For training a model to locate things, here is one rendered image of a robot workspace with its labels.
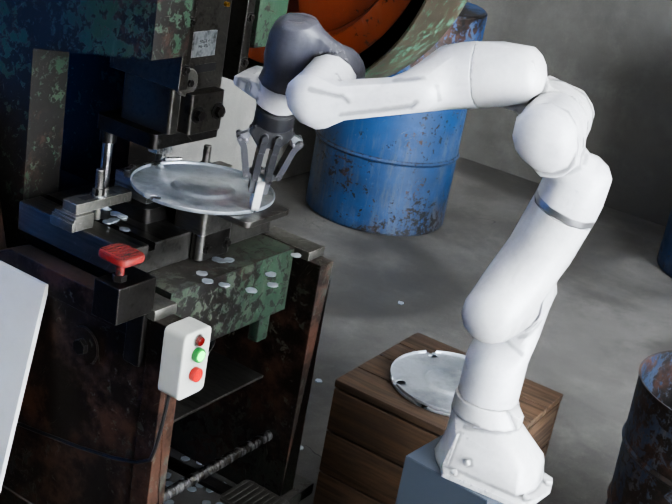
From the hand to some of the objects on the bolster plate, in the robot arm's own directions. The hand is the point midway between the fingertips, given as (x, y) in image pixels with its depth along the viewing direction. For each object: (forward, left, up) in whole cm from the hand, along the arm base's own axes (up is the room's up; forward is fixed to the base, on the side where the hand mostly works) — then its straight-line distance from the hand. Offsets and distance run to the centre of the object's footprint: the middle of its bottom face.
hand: (257, 191), depth 218 cm
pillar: (+32, +10, -8) cm, 35 cm away
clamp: (+25, +18, -12) cm, 33 cm away
